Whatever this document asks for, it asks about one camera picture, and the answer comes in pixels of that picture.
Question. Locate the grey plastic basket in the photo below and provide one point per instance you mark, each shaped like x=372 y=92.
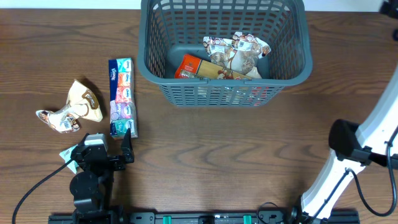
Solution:
x=170 y=29

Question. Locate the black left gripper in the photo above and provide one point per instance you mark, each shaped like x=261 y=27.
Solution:
x=119 y=163

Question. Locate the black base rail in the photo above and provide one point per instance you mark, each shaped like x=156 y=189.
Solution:
x=265 y=216

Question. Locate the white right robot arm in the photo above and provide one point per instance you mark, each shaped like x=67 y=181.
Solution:
x=353 y=147

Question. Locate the crumpled dried mushroom bag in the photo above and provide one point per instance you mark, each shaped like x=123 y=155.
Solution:
x=81 y=103

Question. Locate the Kleenex tissue multipack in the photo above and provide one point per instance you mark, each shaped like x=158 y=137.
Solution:
x=122 y=105

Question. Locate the dried mushroom bag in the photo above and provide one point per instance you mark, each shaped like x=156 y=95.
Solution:
x=81 y=103
x=218 y=49
x=245 y=52

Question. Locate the San Remo spaghetti packet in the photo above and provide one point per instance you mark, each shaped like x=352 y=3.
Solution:
x=193 y=67

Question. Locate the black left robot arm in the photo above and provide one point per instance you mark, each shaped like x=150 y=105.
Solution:
x=92 y=187

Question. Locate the small teal white packet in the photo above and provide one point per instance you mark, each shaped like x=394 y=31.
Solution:
x=66 y=156

